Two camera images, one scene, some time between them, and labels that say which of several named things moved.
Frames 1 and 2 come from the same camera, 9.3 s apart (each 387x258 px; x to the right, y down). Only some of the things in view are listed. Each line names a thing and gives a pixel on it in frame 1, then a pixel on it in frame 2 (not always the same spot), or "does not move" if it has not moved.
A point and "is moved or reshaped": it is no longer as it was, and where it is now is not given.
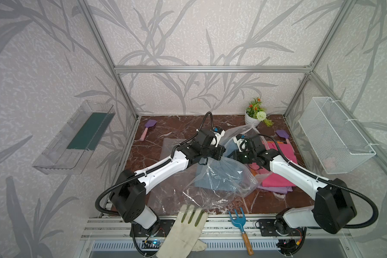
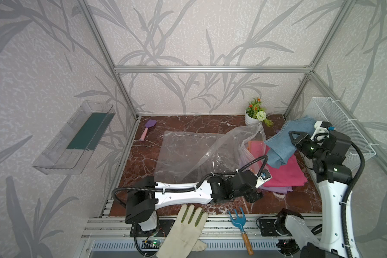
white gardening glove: (184, 237) does not move
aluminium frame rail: (238, 69) does not move
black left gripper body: (211, 152) → (250, 196)
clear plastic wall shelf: (69, 152) does not move
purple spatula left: (150, 123) does not move
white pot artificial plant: (255, 113) does not move
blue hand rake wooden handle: (239, 221) does not move
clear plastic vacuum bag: (211, 183) is moved or reshaped
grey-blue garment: (226, 174) → (281, 145)
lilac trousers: (278, 190) does not move
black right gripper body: (245, 157) → (310, 148)
